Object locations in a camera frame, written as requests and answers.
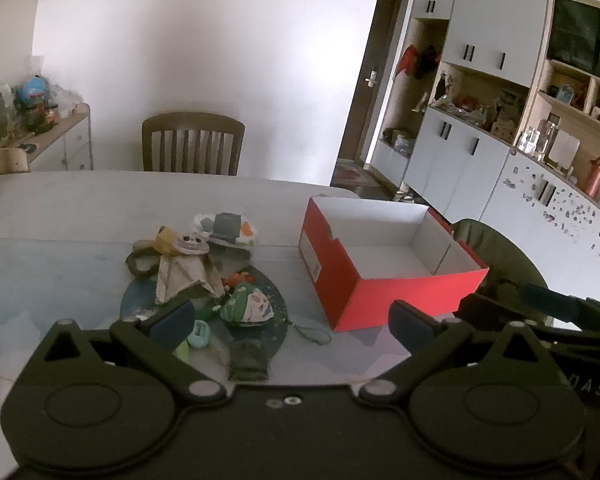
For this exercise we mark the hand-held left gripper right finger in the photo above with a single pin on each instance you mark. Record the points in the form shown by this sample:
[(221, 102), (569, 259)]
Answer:
[(409, 324)]

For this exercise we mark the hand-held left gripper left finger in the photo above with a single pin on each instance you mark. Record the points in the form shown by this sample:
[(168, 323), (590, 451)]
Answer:
[(172, 324)]

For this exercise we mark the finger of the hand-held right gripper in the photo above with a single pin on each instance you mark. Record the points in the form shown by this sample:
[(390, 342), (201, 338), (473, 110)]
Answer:
[(490, 307), (550, 300)]

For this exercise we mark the teal small device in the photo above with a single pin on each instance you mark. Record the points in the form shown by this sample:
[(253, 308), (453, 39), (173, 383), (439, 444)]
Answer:
[(199, 335)]

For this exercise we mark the red cardboard box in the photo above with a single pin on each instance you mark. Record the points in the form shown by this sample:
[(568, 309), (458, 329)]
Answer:
[(380, 305)]

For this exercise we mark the beige cloth ghost doll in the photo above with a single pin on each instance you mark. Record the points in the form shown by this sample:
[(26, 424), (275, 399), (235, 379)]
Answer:
[(180, 275)]

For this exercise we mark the green leaf print pouch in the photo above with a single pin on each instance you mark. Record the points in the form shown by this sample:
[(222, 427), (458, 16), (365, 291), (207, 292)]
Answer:
[(247, 305)]

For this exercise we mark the yellow small carton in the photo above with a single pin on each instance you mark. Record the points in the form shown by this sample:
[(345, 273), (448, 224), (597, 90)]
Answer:
[(164, 241)]

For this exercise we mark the beige oblong plush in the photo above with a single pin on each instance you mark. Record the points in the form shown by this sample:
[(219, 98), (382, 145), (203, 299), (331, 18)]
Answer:
[(142, 246)]

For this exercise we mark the camouflage pouch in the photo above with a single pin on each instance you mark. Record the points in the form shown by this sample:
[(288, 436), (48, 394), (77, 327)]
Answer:
[(247, 362)]

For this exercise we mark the tissue packet with grey print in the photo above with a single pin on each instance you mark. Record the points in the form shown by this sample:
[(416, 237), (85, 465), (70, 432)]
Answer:
[(227, 227)]

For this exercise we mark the dark round placemat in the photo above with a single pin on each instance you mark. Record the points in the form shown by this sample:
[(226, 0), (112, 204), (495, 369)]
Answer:
[(140, 295)]

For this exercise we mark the green jacket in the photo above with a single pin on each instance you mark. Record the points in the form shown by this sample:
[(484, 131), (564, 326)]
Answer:
[(495, 250)]

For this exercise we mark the orange small toy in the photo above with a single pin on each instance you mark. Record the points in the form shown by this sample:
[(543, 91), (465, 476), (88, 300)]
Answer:
[(237, 277)]

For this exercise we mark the red water bottle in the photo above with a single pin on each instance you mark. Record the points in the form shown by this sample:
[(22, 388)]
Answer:
[(594, 180)]

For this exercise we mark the beige shoes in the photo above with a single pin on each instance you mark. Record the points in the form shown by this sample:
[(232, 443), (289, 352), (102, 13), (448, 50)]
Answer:
[(405, 195)]

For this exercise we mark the white board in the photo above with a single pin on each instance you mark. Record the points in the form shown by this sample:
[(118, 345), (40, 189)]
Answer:
[(564, 149)]

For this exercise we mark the patterned floor rug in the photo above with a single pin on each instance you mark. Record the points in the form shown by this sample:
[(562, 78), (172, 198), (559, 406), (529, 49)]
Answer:
[(352, 175)]

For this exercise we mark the brown wooden chair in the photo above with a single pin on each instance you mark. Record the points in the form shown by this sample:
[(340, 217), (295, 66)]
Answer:
[(192, 132)]

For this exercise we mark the white sideboard cabinet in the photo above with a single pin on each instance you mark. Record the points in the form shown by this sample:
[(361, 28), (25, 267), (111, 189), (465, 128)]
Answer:
[(75, 145)]

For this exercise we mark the beige cardboard box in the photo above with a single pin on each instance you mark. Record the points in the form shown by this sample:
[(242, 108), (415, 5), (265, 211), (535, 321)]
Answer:
[(5, 160)]

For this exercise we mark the red and black bag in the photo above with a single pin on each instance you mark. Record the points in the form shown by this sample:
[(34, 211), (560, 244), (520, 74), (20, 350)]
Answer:
[(420, 62)]

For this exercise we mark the dark green storage boxes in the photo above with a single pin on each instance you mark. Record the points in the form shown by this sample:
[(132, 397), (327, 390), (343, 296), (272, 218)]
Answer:
[(587, 35)]

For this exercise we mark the blue round toy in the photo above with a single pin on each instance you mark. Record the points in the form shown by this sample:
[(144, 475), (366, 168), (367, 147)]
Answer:
[(32, 92)]

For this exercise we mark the brown wooden door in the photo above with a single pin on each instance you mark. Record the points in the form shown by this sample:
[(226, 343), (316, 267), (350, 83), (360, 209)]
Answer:
[(380, 35)]

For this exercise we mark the white wall cabinet unit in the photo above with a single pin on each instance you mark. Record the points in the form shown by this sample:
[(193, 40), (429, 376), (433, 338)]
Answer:
[(460, 160)]

